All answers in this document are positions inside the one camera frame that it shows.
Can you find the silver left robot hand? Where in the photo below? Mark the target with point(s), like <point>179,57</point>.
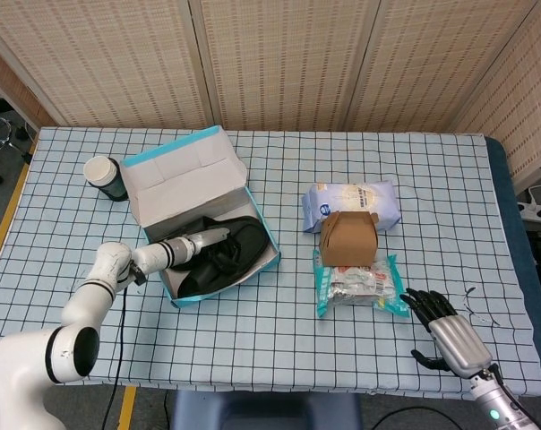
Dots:
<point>210,239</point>

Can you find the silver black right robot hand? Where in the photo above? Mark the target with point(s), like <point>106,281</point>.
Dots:
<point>458,345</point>

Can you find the teal cardboard shoe box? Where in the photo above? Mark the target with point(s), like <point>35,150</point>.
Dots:
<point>185,170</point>

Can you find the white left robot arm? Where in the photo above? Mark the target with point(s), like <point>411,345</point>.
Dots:
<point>96,277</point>

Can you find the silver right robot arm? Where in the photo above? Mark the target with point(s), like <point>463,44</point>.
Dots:
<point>490,398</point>

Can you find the brown kraft gable box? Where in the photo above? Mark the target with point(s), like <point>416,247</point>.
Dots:
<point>346,244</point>

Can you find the black mesh cup holder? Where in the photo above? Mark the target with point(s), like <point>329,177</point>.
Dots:
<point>117,188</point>

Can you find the teal clear snack packet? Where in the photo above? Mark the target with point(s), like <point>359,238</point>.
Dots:
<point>355,286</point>

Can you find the blue checked tablecloth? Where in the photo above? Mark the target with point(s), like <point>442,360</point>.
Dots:
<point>270,349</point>

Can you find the pale blue white food bag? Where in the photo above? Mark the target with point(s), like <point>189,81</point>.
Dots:
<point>355,195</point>

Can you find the dark blue table padding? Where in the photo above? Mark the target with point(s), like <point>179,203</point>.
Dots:
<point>512,201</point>

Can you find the white plastic chair base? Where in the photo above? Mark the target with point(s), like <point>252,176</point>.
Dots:
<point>539,201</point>

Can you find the blue chair seat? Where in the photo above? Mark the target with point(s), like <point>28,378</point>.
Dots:
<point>261,412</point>

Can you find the bamboo folding screen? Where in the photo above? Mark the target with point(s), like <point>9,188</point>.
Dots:
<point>297,58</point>

